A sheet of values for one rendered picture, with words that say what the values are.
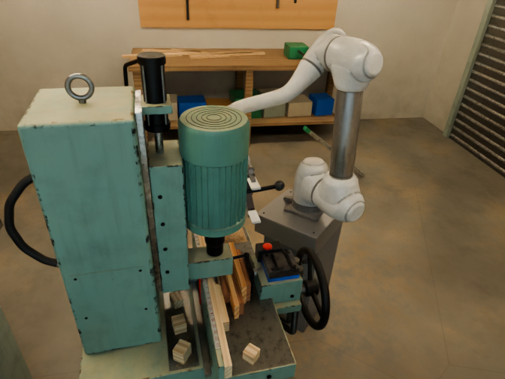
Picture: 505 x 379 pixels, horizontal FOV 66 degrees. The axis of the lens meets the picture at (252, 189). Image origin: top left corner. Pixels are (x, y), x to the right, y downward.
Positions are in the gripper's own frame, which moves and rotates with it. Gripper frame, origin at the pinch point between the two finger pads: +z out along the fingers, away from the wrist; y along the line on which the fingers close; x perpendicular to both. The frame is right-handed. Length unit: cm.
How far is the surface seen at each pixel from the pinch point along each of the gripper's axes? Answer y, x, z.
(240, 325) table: -18.8, -12.8, 31.5
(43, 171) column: 35, -51, 25
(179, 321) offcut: -23.7, -29.7, 21.6
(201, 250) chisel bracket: -4.7, -20.1, 12.3
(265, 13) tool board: 7, 89, -311
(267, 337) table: -19.3, -6.2, 36.7
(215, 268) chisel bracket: -8.2, -17.0, 17.5
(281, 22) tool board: -3, 106, -310
